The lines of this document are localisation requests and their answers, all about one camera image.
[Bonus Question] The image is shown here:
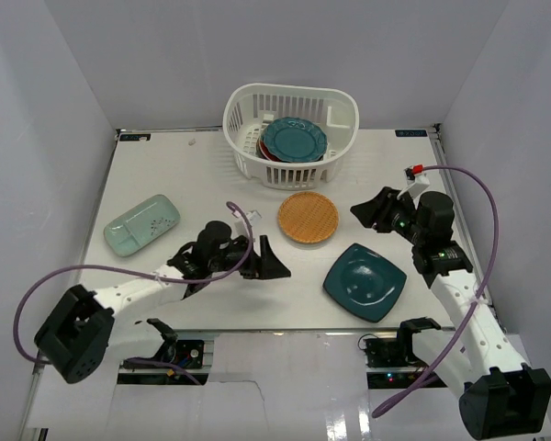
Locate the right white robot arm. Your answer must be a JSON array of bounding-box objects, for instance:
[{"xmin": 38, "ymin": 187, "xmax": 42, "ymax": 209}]
[{"xmin": 350, "ymin": 187, "xmax": 551, "ymax": 440}]

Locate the teal scalloped round plate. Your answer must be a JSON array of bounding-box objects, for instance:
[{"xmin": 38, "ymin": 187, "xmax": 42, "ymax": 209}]
[{"xmin": 262, "ymin": 117, "xmax": 328, "ymax": 164}]

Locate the red teal floral plate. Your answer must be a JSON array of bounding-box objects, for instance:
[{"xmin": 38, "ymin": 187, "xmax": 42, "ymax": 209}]
[{"xmin": 259, "ymin": 141, "xmax": 280, "ymax": 162}]

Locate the red rimmed cream plate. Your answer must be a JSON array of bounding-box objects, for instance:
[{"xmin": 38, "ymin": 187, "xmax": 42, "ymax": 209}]
[{"xmin": 256, "ymin": 135, "xmax": 279, "ymax": 162}]

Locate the woven bamboo round plate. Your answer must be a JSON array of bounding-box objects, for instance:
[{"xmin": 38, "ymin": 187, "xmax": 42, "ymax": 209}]
[{"xmin": 277, "ymin": 191, "xmax": 340, "ymax": 244}]

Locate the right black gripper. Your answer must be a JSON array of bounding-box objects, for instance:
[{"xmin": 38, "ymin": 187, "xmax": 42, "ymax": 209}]
[{"xmin": 351, "ymin": 187, "xmax": 426, "ymax": 246}]

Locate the white plastic dish bin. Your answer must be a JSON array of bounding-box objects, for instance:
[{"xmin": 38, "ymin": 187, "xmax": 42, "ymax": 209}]
[{"xmin": 222, "ymin": 83, "xmax": 359, "ymax": 190}]

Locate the right blue table label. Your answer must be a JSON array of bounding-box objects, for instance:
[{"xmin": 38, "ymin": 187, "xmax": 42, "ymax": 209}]
[{"xmin": 395, "ymin": 130, "xmax": 428, "ymax": 138}]

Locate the dark teal square plate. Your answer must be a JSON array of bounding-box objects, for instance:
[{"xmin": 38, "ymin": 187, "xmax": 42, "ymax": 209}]
[{"xmin": 322, "ymin": 243, "xmax": 407, "ymax": 323}]

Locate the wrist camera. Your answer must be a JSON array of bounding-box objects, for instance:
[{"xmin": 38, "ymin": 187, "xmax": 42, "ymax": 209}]
[
  {"xmin": 232, "ymin": 209, "xmax": 262, "ymax": 237},
  {"xmin": 398, "ymin": 164, "xmax": 430, "ymax": 199}
]

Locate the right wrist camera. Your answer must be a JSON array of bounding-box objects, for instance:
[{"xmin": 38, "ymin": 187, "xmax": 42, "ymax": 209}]
[{"xmin": 398, "ymin": 164, "xmax": 430, "ymax": 199}]

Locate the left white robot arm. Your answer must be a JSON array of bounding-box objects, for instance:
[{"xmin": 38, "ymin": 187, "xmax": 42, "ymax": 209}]
[{"xmin": 34, "ymin": 220, "xmax": 291, "ymax": 384}]

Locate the pale green rectangular plate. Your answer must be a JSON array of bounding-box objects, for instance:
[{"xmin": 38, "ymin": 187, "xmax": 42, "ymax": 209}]
[{"xmin": 103, "ymin": 194, "xmax": 181, "ymax": 257}]

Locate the left blue table label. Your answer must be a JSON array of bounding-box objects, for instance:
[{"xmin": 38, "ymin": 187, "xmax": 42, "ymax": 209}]
[{"xmin": 118, "ymin": 133, "xmax": 151, "ymax": 142}]

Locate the blue table label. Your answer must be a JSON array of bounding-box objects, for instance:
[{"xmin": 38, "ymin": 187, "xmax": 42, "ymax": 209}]
[
  {"xmin": 395, "ymin": 130, "xmax": 428, "ymax": 138},
  {"xmin": 118, "ymin": 133, "xmax": 151, "ymax": 142}
]

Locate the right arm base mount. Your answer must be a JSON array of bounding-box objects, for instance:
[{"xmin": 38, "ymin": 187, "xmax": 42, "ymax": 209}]
[{"xmin": 357, "ymin": 318, "xmax": 441, "ymax": 390}]

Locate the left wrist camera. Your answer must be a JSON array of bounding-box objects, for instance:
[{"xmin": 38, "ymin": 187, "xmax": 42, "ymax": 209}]
[{"xmin": 232, "ymin": 209, "xmax": 262, "ymax": 237}]

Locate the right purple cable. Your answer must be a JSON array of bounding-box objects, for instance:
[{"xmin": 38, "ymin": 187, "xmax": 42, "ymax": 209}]
[{"xmin": 371, "ymin": 164, "xmax": 502, "ymax": 419}]

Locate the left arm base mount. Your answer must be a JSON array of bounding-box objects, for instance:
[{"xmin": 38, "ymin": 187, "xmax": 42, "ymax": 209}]
[{"xmin": 117, "ymin": 316, "xmax": 210, "ymax": 386}]

